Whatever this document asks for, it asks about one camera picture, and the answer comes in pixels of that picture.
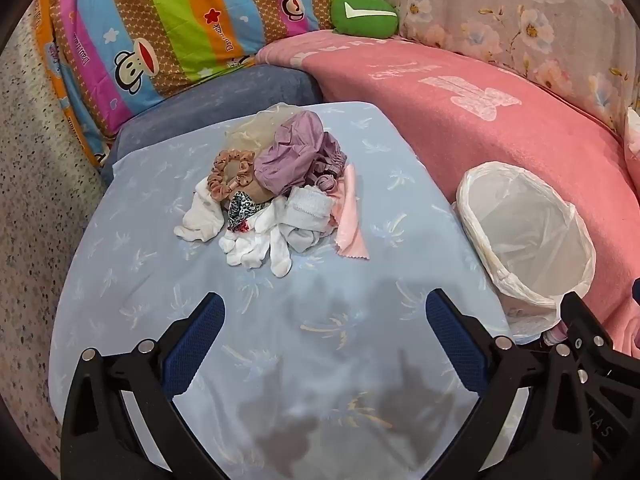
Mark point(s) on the brown paper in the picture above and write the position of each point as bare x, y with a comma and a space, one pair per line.
252, 191

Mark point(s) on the leopard-print cloth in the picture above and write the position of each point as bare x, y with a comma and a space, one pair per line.
240, 207

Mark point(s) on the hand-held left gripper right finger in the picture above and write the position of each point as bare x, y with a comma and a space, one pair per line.
455, 340

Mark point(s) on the pink blanket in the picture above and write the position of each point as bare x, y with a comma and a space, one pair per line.
475, 125

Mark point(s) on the blue-grey cushion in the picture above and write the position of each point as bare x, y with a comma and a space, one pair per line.
240, 95

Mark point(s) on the pink cloth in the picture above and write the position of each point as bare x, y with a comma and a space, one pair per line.
350, 220

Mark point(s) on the purple cloth cap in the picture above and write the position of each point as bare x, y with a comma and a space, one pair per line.
295, 155

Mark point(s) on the white plastic bin liner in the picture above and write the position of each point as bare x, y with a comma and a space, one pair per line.
525, 230

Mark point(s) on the green plush cushion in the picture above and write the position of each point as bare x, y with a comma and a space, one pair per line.
365, 15

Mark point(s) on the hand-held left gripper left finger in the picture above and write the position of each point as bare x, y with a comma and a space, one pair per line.
195, 340

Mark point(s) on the colourful monkey-print quilt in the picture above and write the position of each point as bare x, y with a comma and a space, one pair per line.
150, 25

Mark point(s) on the pink pillow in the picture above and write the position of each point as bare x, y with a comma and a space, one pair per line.
632, 135

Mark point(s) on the brown scrunchie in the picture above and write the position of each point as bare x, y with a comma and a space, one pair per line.
217, 180

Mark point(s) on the white ribbed sock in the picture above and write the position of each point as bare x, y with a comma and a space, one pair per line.
307, 210

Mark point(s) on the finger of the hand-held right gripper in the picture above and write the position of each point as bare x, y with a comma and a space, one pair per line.
636, 292
585, 325

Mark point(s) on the light blue patterned cloth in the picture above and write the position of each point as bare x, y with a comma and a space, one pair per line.
300, 310

